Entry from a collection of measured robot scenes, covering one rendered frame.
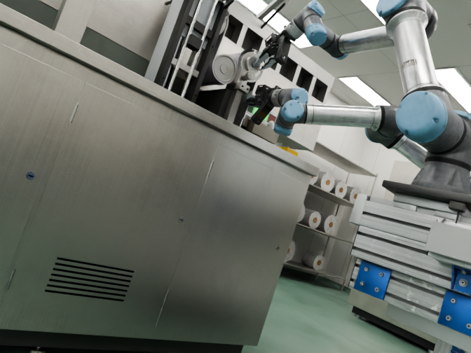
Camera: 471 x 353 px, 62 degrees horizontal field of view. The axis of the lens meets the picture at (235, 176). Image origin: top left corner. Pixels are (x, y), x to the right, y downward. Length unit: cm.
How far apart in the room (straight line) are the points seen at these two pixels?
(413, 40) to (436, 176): 39
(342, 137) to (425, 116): 552
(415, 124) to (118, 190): 86
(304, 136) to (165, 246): 144
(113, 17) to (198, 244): 106
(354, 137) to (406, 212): 569
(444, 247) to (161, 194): 83
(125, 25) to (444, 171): 142
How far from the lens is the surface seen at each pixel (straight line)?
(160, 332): 149
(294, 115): 142
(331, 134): 636
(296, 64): 253
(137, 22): 196
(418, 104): 109
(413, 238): 113
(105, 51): 188
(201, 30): 158
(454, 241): 98
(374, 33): 157
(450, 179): 115
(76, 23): 159
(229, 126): 141
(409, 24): 130
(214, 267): 151
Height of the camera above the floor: 60
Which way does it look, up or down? 5 degrees up
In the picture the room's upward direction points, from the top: 19 degrees clockwise
